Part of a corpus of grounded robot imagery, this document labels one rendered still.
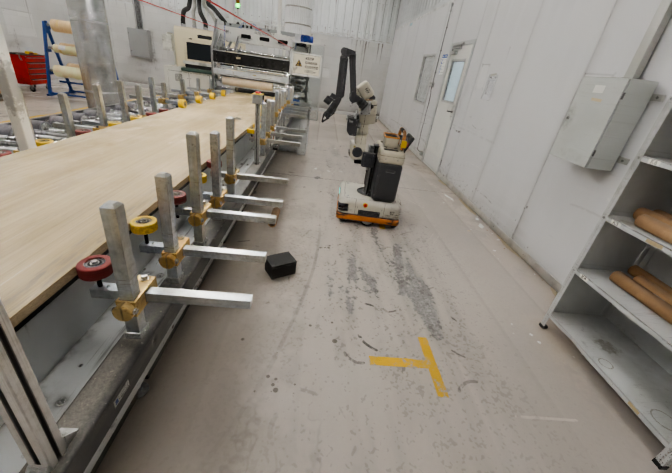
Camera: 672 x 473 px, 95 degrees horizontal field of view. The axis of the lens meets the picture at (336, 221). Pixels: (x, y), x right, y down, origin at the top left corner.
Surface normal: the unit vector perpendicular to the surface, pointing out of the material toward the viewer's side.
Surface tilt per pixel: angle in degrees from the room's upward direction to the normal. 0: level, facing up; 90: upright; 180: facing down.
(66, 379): 0
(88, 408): 0
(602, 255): 90
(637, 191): 90
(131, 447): 0
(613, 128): 90
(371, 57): 90
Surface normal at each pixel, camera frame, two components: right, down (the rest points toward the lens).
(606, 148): 0.04, 0.45
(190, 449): 0.13, -0.89
